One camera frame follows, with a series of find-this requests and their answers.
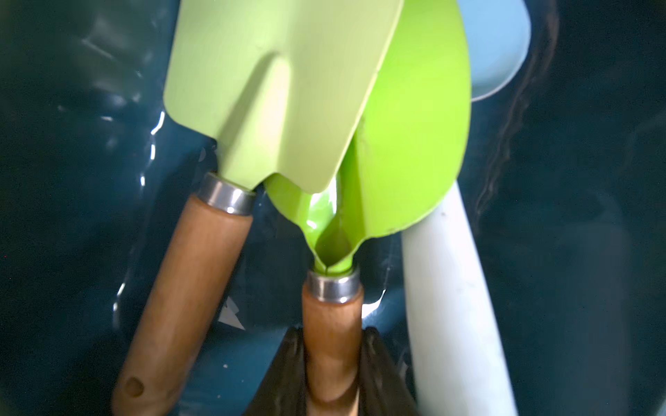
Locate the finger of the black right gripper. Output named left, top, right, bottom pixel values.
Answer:
left=359, top=327, right=419, bottom=416

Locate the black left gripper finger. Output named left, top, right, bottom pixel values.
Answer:
left=243, top=327, right=307, bottom=416

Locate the green storage box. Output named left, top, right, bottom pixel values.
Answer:
left=1, top=1, right=665, bottom=415

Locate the pale green toy shovel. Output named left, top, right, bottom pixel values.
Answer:
left=111, top=0, right=402, bottom=415

